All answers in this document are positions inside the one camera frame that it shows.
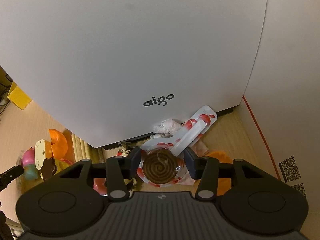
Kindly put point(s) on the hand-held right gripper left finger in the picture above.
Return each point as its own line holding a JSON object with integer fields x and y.
{"x": 135, "y": 162}

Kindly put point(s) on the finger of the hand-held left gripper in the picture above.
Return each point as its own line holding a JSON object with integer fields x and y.
{"x": 12, "y": 173}

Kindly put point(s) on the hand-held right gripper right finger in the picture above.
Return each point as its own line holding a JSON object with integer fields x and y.
{"x": 190, "y": 165}

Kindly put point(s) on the red white spiral coil pack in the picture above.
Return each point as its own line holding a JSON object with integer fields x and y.
{"x": 160, "y": 167}

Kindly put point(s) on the orange toy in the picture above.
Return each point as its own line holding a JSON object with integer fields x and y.
{"x": 58, "y": 142}

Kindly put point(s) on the teal toy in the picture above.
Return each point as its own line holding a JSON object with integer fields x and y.
{"x": 31, "y": 173}

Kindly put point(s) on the pink ball toy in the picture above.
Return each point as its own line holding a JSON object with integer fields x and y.
{"x": 28, "y": 157}

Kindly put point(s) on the orange plastic piece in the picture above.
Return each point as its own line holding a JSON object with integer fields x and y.
{"x": 220, "y": 156}

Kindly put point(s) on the brown flower-shaped toy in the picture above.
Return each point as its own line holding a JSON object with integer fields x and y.
{"x": 48, "y": 167}

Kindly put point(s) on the crumpled white tissue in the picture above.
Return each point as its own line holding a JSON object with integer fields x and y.
{"x": 167, "y": 126}

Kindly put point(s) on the yellow toy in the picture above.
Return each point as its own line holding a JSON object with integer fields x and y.
{"x": 62, "y": 165}

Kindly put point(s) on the ribbed wooden board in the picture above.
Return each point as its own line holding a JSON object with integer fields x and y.
{"x": 85, "y": 150}

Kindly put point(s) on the yellow box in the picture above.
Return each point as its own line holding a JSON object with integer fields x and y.
{"x": 18, "y": 97}

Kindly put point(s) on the white printed card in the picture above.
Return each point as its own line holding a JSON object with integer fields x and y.
{"x": 290, "y": 167}

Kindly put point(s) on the white computer case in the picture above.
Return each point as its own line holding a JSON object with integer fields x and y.
{"x": 125, "y": 42}

